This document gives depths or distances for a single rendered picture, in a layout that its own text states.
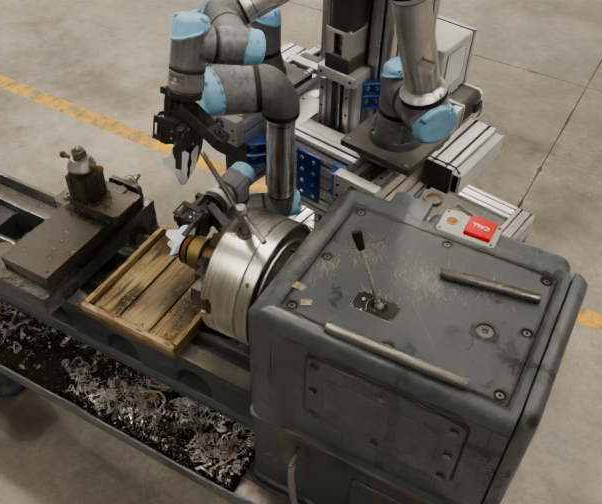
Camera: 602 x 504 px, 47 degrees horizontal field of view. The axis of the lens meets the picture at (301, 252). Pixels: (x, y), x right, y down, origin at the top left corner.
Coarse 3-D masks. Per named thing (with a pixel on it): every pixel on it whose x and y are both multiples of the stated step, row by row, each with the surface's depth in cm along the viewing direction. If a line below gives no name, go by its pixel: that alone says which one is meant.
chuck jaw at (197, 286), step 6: (204, 258) 167; (198, 264) 165; (204, 264) 166; (198, 270) 164; (204, 270) 164; (198, 276) 163; (198, 282) 160; (192, 288) 159; (198, 288) 159; (192, 294) 160; (198, 294) 159; (198, 300) 160; (204, 300) 157; (204, 306) 158; (210, 306) 157; (210, 312) 158
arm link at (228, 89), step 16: (208, 64) 171; (224, 64) 167; (208, 80) 163; (224, 80) 163; (240, 80) 164; (256, 80) 164; (208, 96) 164; (224, 96) 164; (240, 96) 164; (256, 96) 165; (208, 112) 167; (224, 112) 167; (240, 112) 168; (256, 112) 170
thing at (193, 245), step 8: (184, 240) 171; (192, 240) 171; (200, 240) 169; (208, 240) 169; (184, 248) 170; (192, 248) 168; (200, 248) 167; (208, 248) 169; (184, 256) 170; (192, 256) 168; (200, 256) 168; (208, 256) 168; (192, 264) 170
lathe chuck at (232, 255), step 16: (256, 208) 163; (256, 224) 156; (272, 224) 157; (224, 240) 154; (240, 240) 154; (256, 240) 153; (224, 256) 153; (240, 256) 152; (208, 272) 154; (224, 272) 152; (240, 272) 151; (208, 288) 154; (224, 288) 152; (224, 304) 154; (208, 320) 160; (224, 320) 156
